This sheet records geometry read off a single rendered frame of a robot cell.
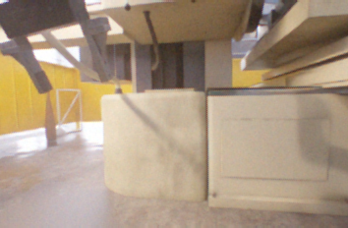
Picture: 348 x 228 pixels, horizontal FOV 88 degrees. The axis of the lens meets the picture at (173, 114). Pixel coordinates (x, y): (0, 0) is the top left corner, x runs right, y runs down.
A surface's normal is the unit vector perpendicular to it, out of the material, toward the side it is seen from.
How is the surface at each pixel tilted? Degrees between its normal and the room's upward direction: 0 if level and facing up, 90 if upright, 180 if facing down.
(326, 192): 90
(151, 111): 90
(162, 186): 90
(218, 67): 90
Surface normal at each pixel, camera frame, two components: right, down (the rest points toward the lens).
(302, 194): -0.16, 0.07
